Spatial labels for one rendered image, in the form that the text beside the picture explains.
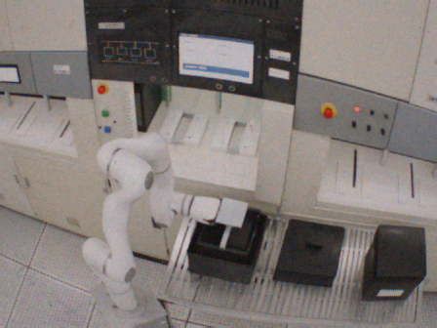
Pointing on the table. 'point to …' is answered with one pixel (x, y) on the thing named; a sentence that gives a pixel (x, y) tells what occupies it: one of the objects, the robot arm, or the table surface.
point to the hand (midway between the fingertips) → (230, 215)
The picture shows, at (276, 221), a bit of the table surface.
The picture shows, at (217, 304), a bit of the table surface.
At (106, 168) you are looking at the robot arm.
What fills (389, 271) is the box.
